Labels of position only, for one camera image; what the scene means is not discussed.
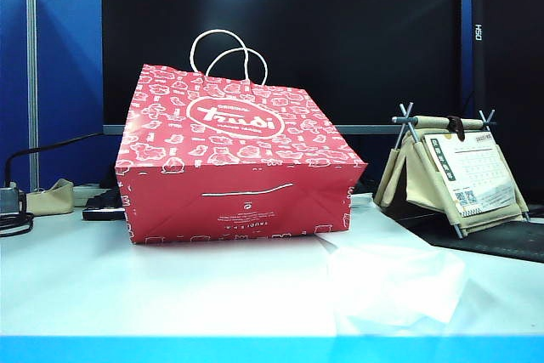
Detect translucent white plastic bag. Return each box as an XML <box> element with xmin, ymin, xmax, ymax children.
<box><xmin>314</xmin><ymin>192</ymin><xmax>469</xmax><ymax>326</ymax></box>

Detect black AOC monitor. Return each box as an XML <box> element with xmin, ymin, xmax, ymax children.
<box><xmin>101</xmin><ymin>0</ymin><xmax>464</xmax><ymax>137</ymax></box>

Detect beige canvas desk calendar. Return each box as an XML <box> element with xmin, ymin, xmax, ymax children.
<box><xmin>373</xmin><ymin>101</ymin><xmax>532</xmax><ymax>240</ymax></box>

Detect grey partition post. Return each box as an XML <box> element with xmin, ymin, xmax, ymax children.
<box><xmin>25</xmin><ymin>0</ymin><xmax>40</xmax><ymax>192</ymax></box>

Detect coiled black cable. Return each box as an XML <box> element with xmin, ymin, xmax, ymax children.
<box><xmin>0</xmin><ymin>210</ymin><xmax>37</xmax><ymax>238</ymax></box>

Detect black desk mat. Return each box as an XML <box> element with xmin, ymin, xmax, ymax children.
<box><xmin>394</xmin><ymin>208</ymin><xmax>544</xmax><ymax>264</ymax></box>

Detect small grey metal box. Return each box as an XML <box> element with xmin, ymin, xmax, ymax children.
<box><xmin>0</xmin><ymin>183</ymin><xmax>25</xmax><ymax>214</ymax></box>

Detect beige fabric pouch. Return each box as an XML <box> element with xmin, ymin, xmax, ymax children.
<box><xmin>25</xmin><ymin>178</ymin><xmax>76</xmax><ymax>216</ymax></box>

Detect black keyboard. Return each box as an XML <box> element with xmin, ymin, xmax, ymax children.
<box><xmin>82</xmin><ymin>186</ymin><xmax>128</xmax><ymax>222</ymax></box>

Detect black HSD monitor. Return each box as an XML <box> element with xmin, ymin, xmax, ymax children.
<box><xmin>471</xmin><ymin>0</ymin><xmax>544</xmax><ymax>207</ymax></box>

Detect thick black cable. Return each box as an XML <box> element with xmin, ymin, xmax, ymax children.
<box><xmin>3</xmin><ymin>131</ymin><xmax>105</xmax><ymax>188</ymax></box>

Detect red Trudi paper bag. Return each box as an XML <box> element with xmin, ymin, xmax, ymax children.
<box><xmin>114</xmin><ymin>29</ymin><xmax>369</xmax><ymax>247</ymax></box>

